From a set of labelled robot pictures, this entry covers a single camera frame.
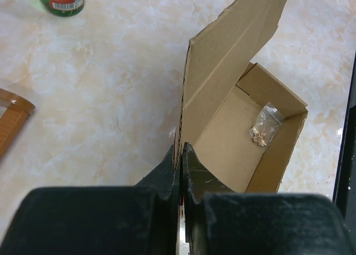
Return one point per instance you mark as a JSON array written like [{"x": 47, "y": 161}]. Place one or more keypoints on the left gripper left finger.
[{"x": 138, "y": 219}]

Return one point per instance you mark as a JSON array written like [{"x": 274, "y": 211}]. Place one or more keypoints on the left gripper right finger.
[{"x": 221, "y": 221}]

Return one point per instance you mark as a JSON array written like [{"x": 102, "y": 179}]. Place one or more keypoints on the brown cardboard box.
[{"x": 223, "y": 93}]

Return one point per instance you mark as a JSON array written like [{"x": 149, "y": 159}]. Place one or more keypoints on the small grey scrap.
[{"x": 268, "y": 121}]

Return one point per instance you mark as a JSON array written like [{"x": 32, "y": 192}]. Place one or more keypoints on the orange wooden shelf rack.
[{"x": 18, "y": 109}]

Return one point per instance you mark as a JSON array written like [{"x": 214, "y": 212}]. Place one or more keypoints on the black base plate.
[{"x": 344, "y": 189}]

